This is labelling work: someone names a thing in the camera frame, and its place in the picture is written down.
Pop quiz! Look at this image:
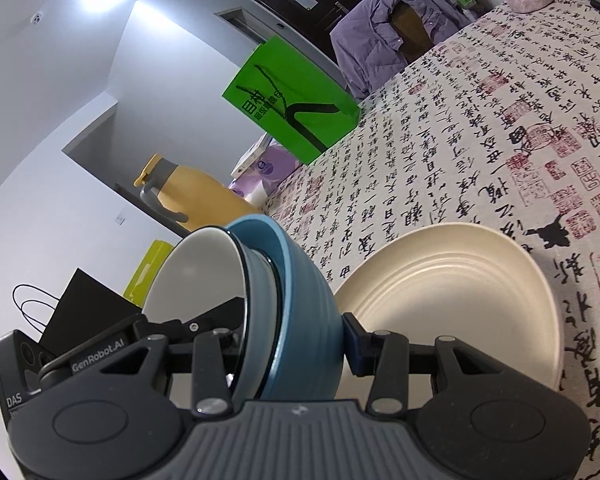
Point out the purple padded jacket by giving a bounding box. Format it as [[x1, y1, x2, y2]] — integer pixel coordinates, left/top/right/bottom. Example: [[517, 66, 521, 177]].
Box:
[[329, 0, 473, 100]]

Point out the purple tissue pack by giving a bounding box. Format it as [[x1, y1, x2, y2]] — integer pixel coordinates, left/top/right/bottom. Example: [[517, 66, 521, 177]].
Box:
[[228, 141, 306, 211]]

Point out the yellow-green snack bag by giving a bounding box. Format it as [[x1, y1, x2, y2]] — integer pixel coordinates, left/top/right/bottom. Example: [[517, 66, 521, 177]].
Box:
[[123, 240, 176, 306]]

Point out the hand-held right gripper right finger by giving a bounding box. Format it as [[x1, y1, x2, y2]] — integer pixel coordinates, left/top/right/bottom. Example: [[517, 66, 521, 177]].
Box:
[[342, 311, 513, 418]]

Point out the yellow thermos jug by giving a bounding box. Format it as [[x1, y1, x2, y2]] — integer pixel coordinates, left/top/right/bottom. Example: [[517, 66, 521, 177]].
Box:
[[132, 154, 263, 238]]

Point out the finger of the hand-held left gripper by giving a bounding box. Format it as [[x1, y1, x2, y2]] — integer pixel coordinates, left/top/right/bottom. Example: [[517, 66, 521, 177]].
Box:
[[132, 297, 243, 339]]

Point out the small white black-rimmed bowl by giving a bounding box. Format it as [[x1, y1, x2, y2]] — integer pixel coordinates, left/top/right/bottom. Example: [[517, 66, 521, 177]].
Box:
[[142, 226, 278, 396]]

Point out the calligraphy print tablecloth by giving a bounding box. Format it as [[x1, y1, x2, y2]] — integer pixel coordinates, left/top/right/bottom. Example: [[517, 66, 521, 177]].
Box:
[[257, 0, 600, 480]]

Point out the blue ribbed bowl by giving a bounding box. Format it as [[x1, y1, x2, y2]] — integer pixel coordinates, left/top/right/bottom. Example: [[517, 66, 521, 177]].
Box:
[[227, 214, 343, 402]]

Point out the flat white cardboard box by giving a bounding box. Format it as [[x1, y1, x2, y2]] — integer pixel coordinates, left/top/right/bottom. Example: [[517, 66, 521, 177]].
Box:
[[230, 134, 271, 177]]

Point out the black paper bag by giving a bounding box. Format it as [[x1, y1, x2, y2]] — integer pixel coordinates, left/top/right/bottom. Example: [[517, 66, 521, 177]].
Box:
[[12, 268, 146, 346]]

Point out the green paper bag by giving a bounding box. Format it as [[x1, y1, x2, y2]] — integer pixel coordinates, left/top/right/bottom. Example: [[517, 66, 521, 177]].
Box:
[[221, 36, 361, 166]]

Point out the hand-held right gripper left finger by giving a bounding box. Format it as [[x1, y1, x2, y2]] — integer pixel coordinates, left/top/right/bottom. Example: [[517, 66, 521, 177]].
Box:
[[99, 327, 243, 418]]

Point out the cream ribbed plate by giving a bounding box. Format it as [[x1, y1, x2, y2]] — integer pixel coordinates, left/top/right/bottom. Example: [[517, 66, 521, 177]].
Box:
[[332, 224, 566, 391]]

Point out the brown wooden chair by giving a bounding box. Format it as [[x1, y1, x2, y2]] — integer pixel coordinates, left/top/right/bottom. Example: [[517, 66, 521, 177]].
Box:
[[390, 0, 433, 56]]

